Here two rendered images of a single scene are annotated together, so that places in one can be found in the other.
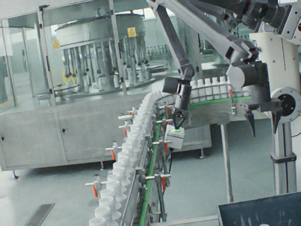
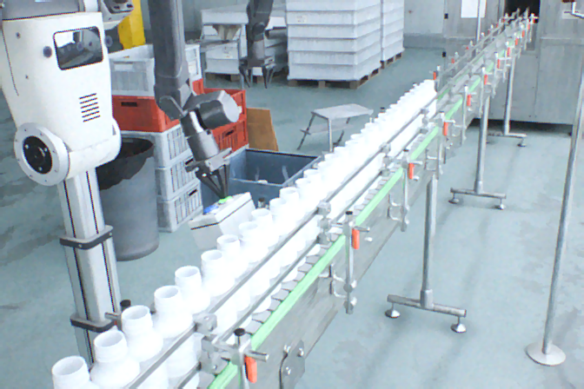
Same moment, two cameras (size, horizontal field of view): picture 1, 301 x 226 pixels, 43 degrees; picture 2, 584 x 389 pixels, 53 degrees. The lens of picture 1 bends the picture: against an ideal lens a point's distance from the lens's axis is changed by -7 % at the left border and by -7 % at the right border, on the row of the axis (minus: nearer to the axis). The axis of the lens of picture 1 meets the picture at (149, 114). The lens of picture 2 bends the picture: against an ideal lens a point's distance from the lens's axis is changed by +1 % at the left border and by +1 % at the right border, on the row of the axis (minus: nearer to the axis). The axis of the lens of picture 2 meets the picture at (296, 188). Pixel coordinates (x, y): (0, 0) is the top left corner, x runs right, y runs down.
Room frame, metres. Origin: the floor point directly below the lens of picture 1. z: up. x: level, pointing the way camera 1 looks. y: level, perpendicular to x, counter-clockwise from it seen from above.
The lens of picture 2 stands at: (2.82, 0.46, 1.59)
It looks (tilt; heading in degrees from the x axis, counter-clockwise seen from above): 21 degrees down; 201
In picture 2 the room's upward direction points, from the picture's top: 2 degrees counter-clockwise
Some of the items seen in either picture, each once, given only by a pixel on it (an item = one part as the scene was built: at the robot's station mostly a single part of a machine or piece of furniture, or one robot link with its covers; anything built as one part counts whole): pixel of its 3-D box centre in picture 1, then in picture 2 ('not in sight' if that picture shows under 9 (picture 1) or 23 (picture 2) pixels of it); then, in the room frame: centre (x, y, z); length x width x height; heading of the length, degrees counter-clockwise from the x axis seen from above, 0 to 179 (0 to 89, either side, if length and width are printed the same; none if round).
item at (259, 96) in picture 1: (260, 94); (255, 51); (1.09, -0.32, 1.33); 0.10 x 0.07 x 0.07; 85
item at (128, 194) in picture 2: not in sight; (122, 200); (0.19, -1.65, 0.32); 0.45 x 0.45 x 0.64
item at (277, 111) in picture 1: (269, 118); (252, 73); (1.08, -0.34, 1.26); 0.07 x 0.07 x 0.09; 85
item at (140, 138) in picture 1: (137, 147); (313, 207); (1.69, 0.07, 1.08); 0.06 x 0.06 x 0.17
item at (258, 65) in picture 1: (257, 73); (256, 31); (1.08, -0.31, 1.39); 0.07 x 0.06 x 0.07; 125
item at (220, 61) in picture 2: not in sight; (253, 41); (-5.48, -3.31, 0.50); 1.23 x 1.05 x 1.00; 173
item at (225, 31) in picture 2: not in sight; (227, 36); (-3.16, -2.57, 0.85); 0.36 x 0.12 x 0.27; 85
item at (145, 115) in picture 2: not in sight; (156, 102); (-0.37, -1.71, 0.78); 0.61 x 0.41 x 0.22; 2
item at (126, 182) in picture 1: (123, 193); (383, 141); (1.16, 0.11, 1.08); 0.06 x 0.06 x 0.17
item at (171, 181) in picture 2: not in sight; (164, 167); (-0.36, -1.70, 0.33); 0.61 x 0.41 x 0.22; 1
